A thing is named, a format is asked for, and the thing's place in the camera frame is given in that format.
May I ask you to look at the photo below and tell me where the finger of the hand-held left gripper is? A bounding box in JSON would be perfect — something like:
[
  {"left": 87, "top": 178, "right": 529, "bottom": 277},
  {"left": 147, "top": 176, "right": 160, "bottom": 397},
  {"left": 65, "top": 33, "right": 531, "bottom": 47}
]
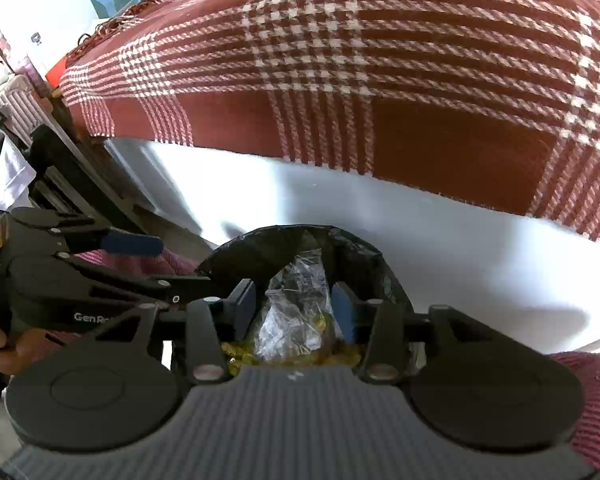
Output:
[
  {"left": 65, "top": 255, "right": 241, "bottom": 311},
  {"left": 10, "top": 207, "right": 164, "bottom": 257}
]

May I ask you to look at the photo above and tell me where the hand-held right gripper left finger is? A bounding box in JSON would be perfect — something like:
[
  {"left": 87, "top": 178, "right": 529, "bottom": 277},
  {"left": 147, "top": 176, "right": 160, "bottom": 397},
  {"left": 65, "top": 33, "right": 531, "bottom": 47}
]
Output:
[{"left": 92, "top": 279, "right": 257, "bottom": 386}]

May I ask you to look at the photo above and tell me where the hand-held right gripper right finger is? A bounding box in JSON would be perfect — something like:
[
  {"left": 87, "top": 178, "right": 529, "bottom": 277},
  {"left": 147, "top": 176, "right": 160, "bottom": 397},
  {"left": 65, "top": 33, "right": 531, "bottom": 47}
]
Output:
[{"left": 332, "top": 281, "right": 511, "bottom": 385}]

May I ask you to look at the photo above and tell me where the clear plastic bag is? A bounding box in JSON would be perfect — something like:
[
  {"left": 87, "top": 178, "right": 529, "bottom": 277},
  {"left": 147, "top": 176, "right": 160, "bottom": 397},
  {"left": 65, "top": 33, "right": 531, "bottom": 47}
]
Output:
[{"left": 252, "top": 250, "right": 338, "bottom": 361}]

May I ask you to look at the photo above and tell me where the black waste bin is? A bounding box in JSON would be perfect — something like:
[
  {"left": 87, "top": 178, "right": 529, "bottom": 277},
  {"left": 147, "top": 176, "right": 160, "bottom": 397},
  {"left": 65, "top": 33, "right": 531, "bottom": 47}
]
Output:
[{"left": 195, "top": 224, "right": 417, "bottom": 368}]

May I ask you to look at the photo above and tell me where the person's left hand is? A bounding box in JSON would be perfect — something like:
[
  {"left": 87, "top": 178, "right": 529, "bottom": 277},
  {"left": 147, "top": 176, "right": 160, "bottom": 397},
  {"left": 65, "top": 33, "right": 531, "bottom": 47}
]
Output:
[{"left": 0, "top": 310, "right": 49, "bottom": 376}]

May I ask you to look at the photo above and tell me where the black metal stand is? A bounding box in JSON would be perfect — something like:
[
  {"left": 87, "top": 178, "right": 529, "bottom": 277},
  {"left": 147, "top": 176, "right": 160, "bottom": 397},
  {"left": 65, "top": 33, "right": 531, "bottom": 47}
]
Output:
[{"left": 0, "top": 95, "right": 151, "bottom": 233}]

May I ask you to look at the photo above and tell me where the white table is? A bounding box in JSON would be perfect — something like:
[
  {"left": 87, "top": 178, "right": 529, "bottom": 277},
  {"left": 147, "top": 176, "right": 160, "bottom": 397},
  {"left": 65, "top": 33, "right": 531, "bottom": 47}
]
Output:
[{"left": 102, "top": 137, "right": 600, "bottom": 356}]

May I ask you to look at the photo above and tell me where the white radiator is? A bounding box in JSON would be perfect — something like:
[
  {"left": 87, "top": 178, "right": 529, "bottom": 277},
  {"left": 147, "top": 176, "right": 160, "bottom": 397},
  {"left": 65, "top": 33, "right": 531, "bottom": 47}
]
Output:
[{"left": 0, "top": 74, "right": 48, "bottom": 126}]

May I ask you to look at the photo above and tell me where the red plaid blanket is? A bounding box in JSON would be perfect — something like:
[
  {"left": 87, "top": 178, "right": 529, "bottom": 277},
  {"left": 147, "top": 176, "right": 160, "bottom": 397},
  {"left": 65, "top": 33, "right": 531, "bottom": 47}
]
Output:
[{"left": 60, "top": 0, "right": 600, "bottom": 248}]

